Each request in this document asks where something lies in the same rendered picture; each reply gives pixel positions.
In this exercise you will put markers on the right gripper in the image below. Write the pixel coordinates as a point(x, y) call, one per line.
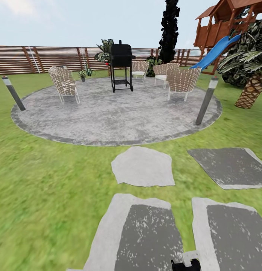
point(181, 267)

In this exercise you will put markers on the tree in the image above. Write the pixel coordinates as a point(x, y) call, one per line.
point(241, 15)
point(170, 34)

